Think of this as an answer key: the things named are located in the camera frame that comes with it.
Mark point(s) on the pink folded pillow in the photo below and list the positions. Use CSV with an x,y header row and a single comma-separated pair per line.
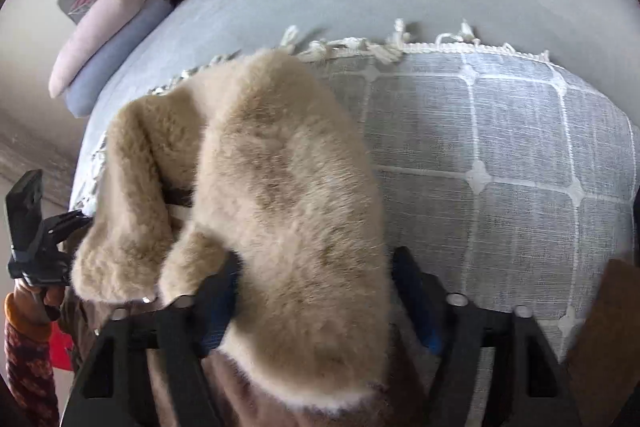
x,y
102,21

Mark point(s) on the lavender blue folded pillow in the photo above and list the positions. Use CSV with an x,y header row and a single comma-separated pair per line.
x,y
83,92

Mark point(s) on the person's left hand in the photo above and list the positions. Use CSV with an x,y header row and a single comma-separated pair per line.
x,y
33,301

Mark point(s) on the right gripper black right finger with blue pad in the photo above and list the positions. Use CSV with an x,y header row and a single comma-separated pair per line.
x,y
497,367

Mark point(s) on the dark red patterned sleeve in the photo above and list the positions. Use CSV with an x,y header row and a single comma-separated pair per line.
x,y
29,367

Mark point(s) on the white grid-pattern bed blanket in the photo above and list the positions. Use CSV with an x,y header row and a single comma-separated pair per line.
x,y
500,176

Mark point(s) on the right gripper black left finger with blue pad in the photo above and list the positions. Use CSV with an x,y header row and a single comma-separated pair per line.
x,y
113,386

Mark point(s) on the red object beside bed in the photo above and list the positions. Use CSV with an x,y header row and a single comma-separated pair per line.
x,y
61,349

